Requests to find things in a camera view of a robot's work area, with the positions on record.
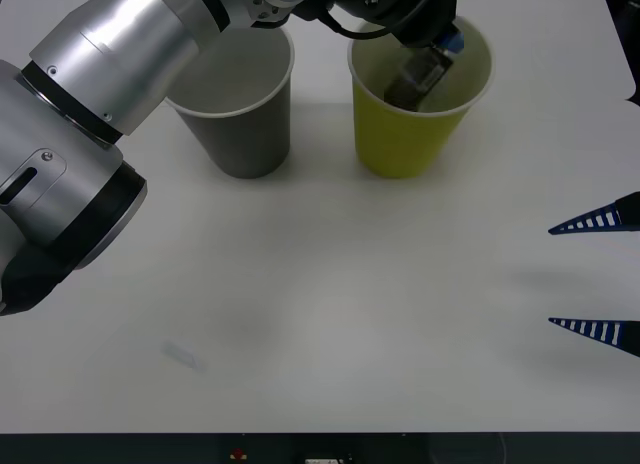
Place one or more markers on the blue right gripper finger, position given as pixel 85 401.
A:
pixel 617 331
pixel 615 216

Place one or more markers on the yellow-green plastic bin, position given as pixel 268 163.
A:
pixel 395 144

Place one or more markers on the silver and black left arm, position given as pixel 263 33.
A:
pixel 125 59

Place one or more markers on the grey plastic bin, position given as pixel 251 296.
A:
pixel 250 134

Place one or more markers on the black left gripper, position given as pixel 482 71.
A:
pixel 425 9

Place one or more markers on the red round button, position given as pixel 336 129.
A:
pixel 238 454

